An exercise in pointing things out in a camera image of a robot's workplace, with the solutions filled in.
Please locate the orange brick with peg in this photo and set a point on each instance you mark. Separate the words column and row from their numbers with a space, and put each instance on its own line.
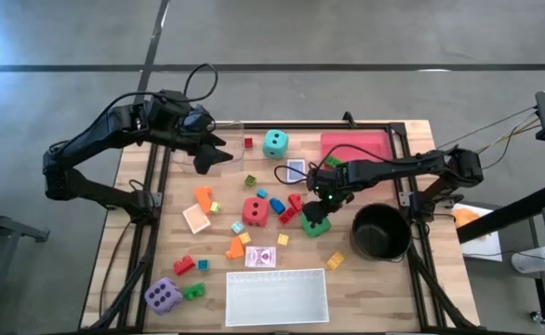
column 235, row 250

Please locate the pale green square brick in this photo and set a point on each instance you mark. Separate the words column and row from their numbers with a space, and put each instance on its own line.
column 215, row 207

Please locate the teal foam die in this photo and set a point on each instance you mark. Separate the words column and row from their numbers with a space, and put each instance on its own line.
column 275, row 144

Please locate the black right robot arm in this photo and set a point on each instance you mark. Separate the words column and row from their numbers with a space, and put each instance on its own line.
column 393, row 167

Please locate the orange playing card box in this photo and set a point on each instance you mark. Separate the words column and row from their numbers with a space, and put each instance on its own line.
column 196, row 218

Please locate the large orange brick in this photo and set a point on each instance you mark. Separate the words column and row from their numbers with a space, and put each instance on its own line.
column 203, row 197

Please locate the black metal stand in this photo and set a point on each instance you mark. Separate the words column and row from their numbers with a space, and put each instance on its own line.
column 3, row 225

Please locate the green foam die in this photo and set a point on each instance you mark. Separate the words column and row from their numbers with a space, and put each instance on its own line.
column 316, row 230

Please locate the dark blue rounded brick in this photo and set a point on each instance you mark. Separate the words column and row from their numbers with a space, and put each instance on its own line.
column 277, row 205

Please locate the turquoise square brick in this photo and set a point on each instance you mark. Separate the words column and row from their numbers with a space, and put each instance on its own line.
column 203, row 265

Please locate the small green brick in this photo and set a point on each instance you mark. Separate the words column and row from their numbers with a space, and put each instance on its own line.
column 193, row 291

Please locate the blue playing card box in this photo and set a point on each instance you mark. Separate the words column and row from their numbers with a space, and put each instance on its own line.
column 296, row 170

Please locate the white paper sheet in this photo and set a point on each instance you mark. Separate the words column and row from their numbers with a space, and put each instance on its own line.
column 486, row 249

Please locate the black bucket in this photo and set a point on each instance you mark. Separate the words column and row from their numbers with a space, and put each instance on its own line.
column 380, row 232

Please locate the red foam die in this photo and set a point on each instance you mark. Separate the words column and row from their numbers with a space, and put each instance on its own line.
column 255, row 211

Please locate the orange cloth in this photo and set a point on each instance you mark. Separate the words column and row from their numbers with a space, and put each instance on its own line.
column 468, row 218

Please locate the sky blue brick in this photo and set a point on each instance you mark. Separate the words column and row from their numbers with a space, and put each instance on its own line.
column 261, row 193

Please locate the long green brick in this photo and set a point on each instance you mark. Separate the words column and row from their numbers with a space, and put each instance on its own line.
column 332, row 161

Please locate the pink plastic bin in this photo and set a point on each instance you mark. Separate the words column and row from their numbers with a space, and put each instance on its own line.
column 356, row 142

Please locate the purple foam die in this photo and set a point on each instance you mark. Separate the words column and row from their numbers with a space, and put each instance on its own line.
column 163, row 296

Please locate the red stepped brick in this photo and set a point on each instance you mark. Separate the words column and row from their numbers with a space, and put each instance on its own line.
column 184, row 265
column 296, row 201

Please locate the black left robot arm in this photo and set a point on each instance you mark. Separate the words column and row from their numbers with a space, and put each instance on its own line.
column 91, row 135

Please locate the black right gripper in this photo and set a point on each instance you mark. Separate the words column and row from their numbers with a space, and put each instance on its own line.
column 330, row 183

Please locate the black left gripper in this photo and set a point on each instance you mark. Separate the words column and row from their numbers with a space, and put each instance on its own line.
column 179, row 118

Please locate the caster wheel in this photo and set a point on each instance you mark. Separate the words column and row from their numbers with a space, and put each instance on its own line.
column 538, row 317

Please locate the small yellow square brick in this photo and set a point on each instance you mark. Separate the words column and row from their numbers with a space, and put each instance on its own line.
column 283, row 239
column 244, row 238

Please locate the pale teal square brick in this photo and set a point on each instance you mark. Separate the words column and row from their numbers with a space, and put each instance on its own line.
column 237, row 227

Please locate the yellow rectangular brick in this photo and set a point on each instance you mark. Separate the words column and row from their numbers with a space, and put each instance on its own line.
column 335, row 261

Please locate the black diagonal bar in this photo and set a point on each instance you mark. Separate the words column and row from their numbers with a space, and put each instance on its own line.
column 509, row 214

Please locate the red rectangular brick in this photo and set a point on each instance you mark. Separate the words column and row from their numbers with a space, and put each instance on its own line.
column 287, row 216

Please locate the small dark red brick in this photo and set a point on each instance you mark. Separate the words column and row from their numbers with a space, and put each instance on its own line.
column 248, row 143

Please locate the lime green square brick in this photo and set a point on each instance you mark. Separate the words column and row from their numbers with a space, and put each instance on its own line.
column 250, row 180

